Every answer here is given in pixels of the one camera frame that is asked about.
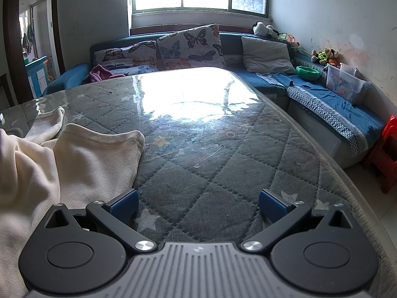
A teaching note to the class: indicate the cream white garment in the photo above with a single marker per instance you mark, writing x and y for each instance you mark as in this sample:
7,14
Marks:
56,163

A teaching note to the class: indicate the pink green plush toy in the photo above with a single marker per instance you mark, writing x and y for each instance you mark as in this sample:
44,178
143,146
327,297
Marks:
290,39

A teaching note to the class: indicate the grey cushion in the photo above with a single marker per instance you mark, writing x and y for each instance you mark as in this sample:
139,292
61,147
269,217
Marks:
266,56

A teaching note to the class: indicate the magenta cloth on sofa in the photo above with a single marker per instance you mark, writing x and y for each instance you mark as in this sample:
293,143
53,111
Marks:
99,73

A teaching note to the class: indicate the large butterfly pillow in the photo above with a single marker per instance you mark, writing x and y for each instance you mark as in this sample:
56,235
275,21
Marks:
193,48

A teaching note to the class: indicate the blue sofa cover cloth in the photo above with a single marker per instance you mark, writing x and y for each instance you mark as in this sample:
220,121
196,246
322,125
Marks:
360,126

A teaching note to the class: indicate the green plastic bowl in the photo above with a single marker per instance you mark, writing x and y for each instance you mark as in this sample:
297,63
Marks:
308,73

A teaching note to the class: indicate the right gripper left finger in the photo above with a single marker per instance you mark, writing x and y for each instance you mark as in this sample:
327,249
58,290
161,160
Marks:
113,216

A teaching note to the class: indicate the panda plush toy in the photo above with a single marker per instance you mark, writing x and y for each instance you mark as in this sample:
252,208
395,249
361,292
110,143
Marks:
260,29

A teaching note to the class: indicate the small plush toys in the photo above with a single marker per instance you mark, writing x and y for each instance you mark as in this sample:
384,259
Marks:
328,56

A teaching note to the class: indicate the blue white cabinet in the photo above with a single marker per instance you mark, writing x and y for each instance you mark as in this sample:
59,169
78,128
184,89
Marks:
37,76

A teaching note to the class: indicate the blue corner sofa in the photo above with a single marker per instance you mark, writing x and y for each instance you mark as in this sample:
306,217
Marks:
232,48

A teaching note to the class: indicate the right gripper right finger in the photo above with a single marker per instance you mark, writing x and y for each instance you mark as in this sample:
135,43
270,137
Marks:
285,217

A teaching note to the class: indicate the red plastic stool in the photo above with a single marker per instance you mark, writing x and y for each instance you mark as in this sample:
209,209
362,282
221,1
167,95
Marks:
384,155

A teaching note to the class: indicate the clear plastic storage box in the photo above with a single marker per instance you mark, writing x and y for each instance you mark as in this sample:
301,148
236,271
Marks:
346,82

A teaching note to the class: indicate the small butterfly pillow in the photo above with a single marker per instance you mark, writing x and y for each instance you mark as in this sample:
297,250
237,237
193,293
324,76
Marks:
130,60

